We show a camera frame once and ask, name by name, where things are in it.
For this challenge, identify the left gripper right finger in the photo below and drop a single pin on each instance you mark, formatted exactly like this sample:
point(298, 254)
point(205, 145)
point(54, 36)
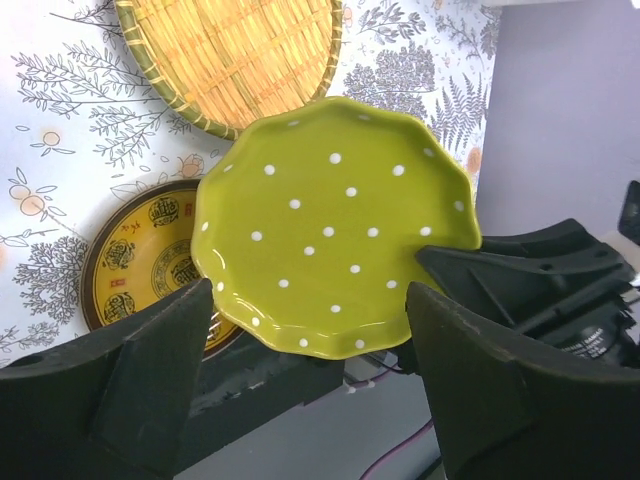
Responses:
point(505, 406)

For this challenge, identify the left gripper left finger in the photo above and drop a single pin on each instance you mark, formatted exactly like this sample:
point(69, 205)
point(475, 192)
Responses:
point(111, 404)

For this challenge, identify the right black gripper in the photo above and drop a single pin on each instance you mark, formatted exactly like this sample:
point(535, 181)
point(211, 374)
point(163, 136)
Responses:
point(559, 285)

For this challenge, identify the green polka dot plate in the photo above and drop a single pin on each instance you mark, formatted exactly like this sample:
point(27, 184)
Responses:
point(309, 226)

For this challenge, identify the yellow brown patterned plate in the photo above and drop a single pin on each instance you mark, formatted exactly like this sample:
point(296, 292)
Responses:
point(141, 255)

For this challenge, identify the floral patterned table mat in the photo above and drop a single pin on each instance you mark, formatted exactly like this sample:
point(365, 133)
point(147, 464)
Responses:
point(82, 132)

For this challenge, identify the woven bamboo tray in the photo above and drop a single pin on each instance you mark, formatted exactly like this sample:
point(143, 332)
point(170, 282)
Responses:
point(221, 65)

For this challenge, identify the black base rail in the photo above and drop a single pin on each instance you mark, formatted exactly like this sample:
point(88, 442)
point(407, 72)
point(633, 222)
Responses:
point(246, 386)

